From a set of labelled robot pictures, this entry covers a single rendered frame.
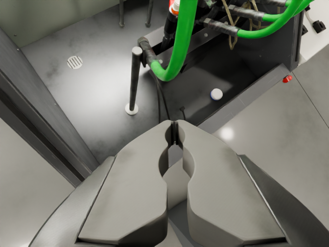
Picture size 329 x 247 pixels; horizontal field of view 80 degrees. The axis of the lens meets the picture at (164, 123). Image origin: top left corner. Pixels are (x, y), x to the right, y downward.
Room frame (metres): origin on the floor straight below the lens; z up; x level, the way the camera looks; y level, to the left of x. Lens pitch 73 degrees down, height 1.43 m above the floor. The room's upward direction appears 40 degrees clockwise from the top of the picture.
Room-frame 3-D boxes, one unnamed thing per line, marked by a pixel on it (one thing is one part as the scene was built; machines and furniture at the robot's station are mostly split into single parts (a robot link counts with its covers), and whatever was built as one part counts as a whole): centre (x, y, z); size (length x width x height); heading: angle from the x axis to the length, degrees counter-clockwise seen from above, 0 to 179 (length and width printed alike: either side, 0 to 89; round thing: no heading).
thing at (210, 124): (0.24, -0.10, 0.87); 0.62 x 0.04 x 0.16; 166
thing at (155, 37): (0.41, 0.10, 0.91); 0.34 x 0.10 x 0.15; 166
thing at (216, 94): (0.38, -0.07, 0.84); 0.04 x 0.04 x 0.01
